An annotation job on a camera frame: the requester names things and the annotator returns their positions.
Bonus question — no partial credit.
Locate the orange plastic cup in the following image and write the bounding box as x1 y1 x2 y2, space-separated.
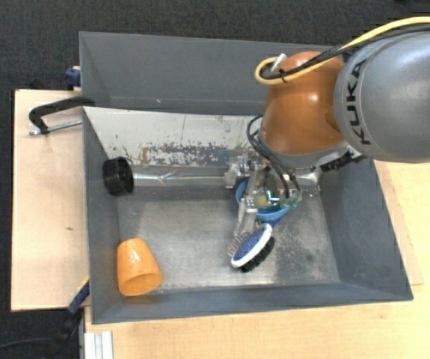
116 237 164 297

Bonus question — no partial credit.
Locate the black ribbed round cap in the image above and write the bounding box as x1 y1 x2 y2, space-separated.
101 156 135 197

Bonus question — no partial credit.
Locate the blue and white brush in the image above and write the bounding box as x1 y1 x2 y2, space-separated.
226 222 277 274

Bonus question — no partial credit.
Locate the grey metal bin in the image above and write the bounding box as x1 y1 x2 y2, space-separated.
78 31 414 325

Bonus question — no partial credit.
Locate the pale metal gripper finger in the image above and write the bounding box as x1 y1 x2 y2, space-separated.
234 197 249 239
246 206 259 236

